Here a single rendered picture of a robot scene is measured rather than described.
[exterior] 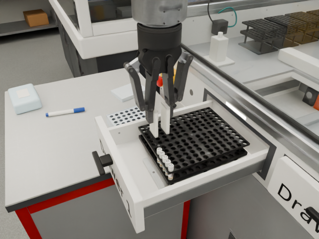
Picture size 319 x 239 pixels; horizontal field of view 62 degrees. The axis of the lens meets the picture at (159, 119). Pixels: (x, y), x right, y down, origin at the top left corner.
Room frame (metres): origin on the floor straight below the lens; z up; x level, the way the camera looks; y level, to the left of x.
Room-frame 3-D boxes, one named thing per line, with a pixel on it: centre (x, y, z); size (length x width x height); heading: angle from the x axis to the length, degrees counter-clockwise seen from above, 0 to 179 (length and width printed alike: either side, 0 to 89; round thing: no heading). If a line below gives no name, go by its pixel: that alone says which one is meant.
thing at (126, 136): (0.52, -0.09, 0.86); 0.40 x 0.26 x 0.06; 115
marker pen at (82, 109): (0.80, 0.35, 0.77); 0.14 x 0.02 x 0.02; 106
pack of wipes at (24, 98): (0.87, 0.52, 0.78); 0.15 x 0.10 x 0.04; 32
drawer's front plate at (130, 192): (0.43, 0.10, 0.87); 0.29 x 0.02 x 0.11; 25
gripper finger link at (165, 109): (0.45, -0.01, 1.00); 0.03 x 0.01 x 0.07; 25
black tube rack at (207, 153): (0.51, -0.08, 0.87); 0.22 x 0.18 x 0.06; 115
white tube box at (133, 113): (0.73, 0.11, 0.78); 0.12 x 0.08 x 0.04; 121
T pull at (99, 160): (0.41, 0.12, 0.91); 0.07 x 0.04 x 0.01; 25
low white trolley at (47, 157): (0.80, 0.26, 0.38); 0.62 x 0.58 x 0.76; 25
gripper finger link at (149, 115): (0.43, 0.03, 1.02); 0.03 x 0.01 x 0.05; 115
